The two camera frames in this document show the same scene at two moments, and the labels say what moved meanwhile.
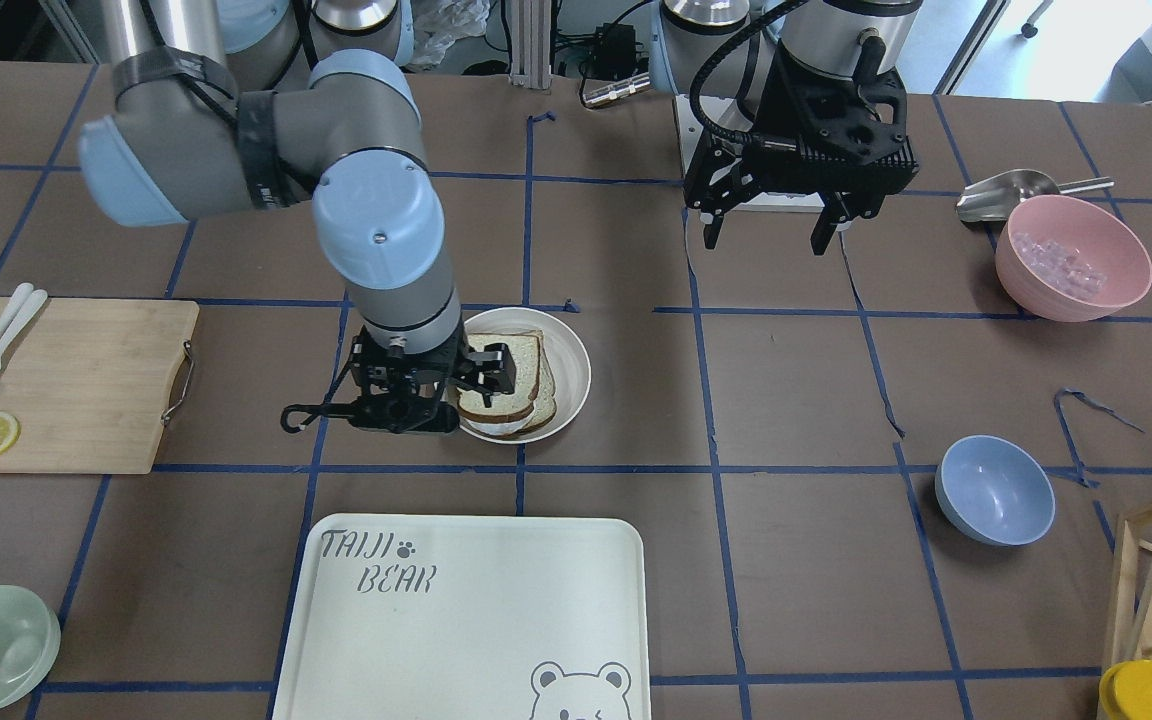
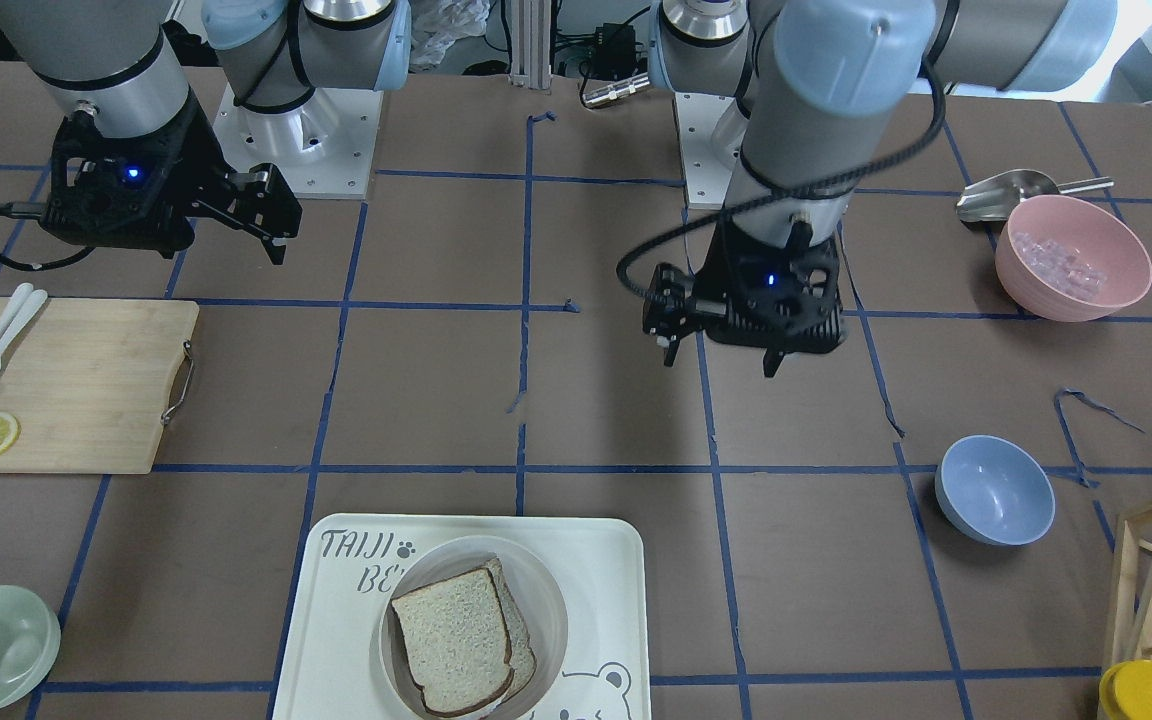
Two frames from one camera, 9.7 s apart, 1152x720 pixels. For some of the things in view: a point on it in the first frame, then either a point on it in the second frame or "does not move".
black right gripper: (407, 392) → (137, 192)
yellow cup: (1148, 690) does not move
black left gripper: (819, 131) → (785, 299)
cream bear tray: (466, 617) does not move
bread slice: (544, 406) → (522, 659)
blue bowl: (995, 490) does not move
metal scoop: (994, 199) does not move
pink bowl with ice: (1063, 258) does not move
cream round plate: (569, 356) → (536, 596)
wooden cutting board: (88, 382) does not move
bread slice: (525, 352) → (456, 639)
